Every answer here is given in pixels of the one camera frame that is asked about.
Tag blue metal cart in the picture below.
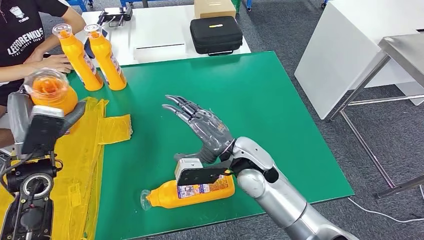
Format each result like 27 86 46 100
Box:
67 0 95 13

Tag person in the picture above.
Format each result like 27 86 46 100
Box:
0 0 87 148

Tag steel table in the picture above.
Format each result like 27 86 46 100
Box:
326 33 424 200

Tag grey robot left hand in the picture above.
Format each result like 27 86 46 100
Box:
6 88 87 155

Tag cardboard box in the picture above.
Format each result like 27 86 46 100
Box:
194 0 237 19

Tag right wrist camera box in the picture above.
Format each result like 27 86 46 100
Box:
173 158 233 187

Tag white floor cable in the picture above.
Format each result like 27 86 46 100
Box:
346 185 424 224

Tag yellow plastic sheet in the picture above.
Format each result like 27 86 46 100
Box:
0 97 133 240

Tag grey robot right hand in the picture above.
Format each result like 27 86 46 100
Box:
161 95 235 165

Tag orange bottle clear cap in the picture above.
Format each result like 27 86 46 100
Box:
23 67 80 135
51 23 105 92
83 23 128 91
140 175 236 211

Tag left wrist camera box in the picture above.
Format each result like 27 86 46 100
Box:
21 105 66 157

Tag blue metal rack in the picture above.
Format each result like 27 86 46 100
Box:
119 0 253 13

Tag white table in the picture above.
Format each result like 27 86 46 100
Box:
294 0 424 121

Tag person's right hand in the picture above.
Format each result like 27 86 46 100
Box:
31 53 74 74

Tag white seat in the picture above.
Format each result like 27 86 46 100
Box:
0 112 11 131

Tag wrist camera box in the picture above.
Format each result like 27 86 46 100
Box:
21 105 66 157
173 158 233 187

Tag black zippered carry case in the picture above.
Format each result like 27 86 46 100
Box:
189 15 244 57

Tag black device with cables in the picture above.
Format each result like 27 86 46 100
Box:
97 6 134 29

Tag dark blue tablet cover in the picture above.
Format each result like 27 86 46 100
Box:
83 29 109 61

